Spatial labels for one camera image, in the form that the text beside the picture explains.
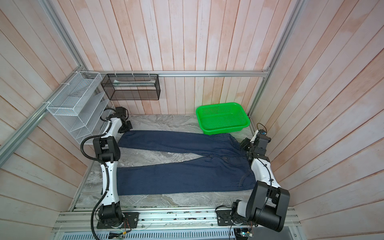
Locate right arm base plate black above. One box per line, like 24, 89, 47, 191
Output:
216, 209, 235, 227

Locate left aluminium corner post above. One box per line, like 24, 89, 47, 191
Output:
39, 0, 88, 71

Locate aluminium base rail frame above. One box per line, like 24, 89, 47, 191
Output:
50, 206, 302, 240

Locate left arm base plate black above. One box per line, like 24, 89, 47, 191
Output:
97, 211, 140, 229

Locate dark blue denim trousers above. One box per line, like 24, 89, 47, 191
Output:
117, 131, 256, 196

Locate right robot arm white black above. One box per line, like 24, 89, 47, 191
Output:
231, 130, 290, 232

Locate left aluminium wall rail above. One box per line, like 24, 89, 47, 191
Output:
1, 66, 86, 167

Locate green circuit board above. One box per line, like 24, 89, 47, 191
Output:
234, 229, 253, 240

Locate green plastic basket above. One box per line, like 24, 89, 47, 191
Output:
196, 103, 251, 135

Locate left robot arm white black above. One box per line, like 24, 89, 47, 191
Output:
93, 107, 132, 229

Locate aluminium corner post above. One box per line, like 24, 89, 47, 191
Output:
39, 0, 88, 71
248, 1, 308, 118

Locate black corrugated cable conduit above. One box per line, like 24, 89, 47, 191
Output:
79, 107, 121, 240

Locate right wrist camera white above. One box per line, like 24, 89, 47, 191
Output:
251, 129, 267, 143

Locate right aluminium corner post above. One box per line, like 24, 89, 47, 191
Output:
248, 1, 308, 118

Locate white mesh tiered shelf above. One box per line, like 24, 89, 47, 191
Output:
47, 72, 112, 144

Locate black mesh wall basket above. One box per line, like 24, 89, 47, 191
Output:
101, 73, 161, 101

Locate horizontal aluminium wall rail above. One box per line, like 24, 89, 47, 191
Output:
97, 70, 269, 78

